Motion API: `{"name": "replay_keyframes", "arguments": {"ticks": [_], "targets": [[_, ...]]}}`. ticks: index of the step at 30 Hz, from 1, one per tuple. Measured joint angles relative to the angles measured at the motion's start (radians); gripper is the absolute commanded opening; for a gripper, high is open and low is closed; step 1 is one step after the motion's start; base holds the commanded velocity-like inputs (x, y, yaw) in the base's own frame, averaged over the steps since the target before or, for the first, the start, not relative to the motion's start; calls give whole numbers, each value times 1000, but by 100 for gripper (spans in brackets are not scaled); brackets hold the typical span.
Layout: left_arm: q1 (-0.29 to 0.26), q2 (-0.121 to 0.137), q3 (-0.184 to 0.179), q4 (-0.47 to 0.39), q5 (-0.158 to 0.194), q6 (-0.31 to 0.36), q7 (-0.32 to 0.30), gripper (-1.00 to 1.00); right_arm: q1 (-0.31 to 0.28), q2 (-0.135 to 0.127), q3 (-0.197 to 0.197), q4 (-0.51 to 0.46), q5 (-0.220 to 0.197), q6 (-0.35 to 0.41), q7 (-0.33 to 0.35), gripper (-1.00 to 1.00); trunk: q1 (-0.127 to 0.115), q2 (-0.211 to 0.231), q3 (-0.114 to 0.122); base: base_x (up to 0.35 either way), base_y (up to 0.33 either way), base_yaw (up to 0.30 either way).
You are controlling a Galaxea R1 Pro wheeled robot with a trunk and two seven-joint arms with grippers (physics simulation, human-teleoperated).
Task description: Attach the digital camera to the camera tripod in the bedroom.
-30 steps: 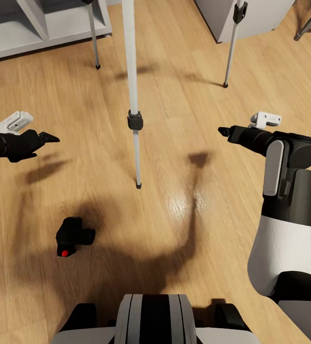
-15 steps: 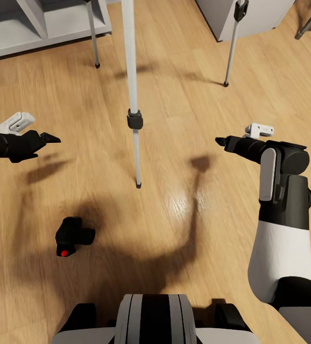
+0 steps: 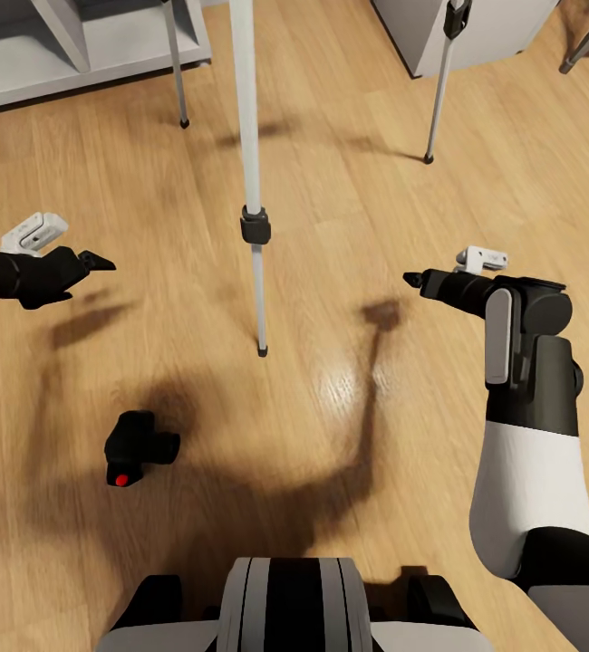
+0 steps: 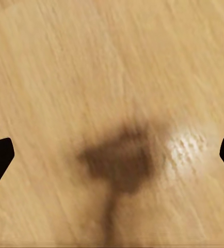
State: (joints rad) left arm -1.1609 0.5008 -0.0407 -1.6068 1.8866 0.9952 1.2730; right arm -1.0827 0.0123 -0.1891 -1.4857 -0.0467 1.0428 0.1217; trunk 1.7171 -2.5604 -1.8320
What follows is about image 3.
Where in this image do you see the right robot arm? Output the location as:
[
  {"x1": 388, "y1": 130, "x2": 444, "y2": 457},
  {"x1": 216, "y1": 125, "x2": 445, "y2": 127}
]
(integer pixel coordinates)
[{"x1": 402, "y1": 246, "x2": 589, "y2": 652}]

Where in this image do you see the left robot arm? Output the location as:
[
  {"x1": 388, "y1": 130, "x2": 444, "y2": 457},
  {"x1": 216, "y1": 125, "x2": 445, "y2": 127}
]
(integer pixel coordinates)
[{"x1": 0, "y1": 213, "x2": 116, "y2": 310}]

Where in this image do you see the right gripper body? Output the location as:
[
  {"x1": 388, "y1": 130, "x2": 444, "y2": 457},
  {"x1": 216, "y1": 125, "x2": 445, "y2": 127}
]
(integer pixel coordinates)
[{"x1": 420, "y1": 269, "x2": 487, "y2": 313}]

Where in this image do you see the camera tripod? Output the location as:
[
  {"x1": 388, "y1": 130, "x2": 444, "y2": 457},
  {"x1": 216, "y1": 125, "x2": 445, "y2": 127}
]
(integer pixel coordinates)
[{"x1": 162, "y1": 0, "x2": 472, "y2": 357}]

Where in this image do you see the digital camera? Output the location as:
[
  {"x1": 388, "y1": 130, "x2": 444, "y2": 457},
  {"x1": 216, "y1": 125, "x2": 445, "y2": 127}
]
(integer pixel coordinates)
[{"x1": 104, "y1": 410, "x2": 180, "y2": 487}]

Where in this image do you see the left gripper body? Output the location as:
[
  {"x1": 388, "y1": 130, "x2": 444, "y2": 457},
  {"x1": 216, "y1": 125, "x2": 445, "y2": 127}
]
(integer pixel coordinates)
[{"x1": 3, "y1": 246, "x2": 87, "y2": 310}]

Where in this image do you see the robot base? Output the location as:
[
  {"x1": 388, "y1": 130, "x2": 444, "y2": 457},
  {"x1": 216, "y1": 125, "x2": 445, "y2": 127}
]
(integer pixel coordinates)
[{"x1": 93, "y1": 574, "x2": 496, "y2": 652}]

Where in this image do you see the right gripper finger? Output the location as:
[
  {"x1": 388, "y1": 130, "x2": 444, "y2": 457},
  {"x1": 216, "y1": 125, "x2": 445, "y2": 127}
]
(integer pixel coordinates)
[{"x1": 402, "y1": 271, "x2": 426, "y2": 289}]

